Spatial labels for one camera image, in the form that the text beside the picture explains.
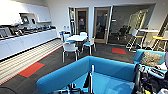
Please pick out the blue sofa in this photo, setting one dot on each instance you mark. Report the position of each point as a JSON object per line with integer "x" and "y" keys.
{"x": 66, "y": 73}

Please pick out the white chair with teal seat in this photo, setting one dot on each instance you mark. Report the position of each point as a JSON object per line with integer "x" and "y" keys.
{"x": 88, "y": 43}

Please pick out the blue bin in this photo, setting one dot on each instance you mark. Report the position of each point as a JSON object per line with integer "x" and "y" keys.
{"x": 61, "y": 35}

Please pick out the white lower kitchen cabinets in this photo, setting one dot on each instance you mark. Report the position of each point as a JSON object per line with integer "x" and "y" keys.
{"x": 26, "y": 43}

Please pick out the white kitchen cabinets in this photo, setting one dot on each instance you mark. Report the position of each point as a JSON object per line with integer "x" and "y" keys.
{"x": 23, "y": 8}
{"x": 26, "y": 43}

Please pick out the wood-framed glass door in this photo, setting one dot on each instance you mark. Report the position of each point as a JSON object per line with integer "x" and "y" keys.
{"x": 82, "y": 20}
{"x": 101, "y": 23}

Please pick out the tall dark glass panel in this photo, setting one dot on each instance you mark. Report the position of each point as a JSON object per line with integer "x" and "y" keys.
{"x": 72, "y": 20}

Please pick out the black office chair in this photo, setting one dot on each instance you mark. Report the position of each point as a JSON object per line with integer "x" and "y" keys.
{"x": 123, "y": 32}

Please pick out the patterned beige cushion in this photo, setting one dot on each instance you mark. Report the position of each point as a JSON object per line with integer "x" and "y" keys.
{"x": 151, "y": 58}

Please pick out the white and black handheld device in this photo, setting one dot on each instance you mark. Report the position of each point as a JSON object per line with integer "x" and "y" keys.
{"x": 156, "y": 71}

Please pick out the grey countertop appliance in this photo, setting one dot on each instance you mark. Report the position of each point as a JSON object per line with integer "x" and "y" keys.
{"x": 5, "y": 32}

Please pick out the white rectangular high table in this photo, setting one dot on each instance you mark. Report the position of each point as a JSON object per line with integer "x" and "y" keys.
{"x": 146, "y": 31}

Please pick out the white upper kitchen cabinets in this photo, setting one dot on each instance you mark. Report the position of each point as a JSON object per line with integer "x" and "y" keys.
{"x": 23, "y": 8}

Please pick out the black wall-mounted appliance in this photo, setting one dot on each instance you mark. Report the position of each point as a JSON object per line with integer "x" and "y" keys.
{"x": 25, "y": 19}

